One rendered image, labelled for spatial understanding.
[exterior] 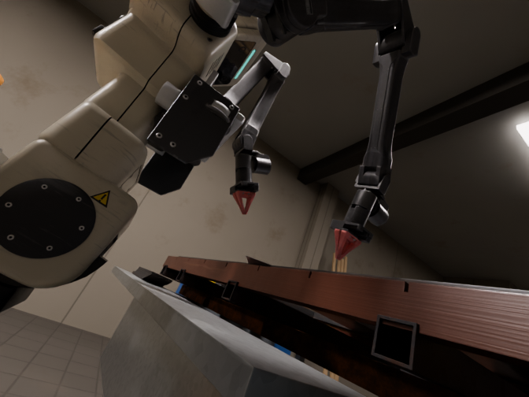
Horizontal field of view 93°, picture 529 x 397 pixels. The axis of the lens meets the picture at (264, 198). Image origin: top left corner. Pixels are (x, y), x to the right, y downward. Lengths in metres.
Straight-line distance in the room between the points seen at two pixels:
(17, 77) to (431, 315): 3.90
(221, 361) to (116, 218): 0.25
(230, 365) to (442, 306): 0.25
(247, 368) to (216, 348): 0.06
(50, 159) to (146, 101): 0.19
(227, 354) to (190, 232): 3.14
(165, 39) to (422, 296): 0.61
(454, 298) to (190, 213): 3.21
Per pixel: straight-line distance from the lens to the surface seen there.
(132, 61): 0.57
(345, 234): 0.70
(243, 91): 0.98
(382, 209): 0.79
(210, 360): 0.29
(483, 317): 0.37
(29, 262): 0.43
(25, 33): 4.19
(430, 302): 0.38
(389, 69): 0.83
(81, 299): 3.30
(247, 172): 0.85
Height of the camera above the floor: 0.71
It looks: 24 degrees up
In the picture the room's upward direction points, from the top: 23 degrees clockwise
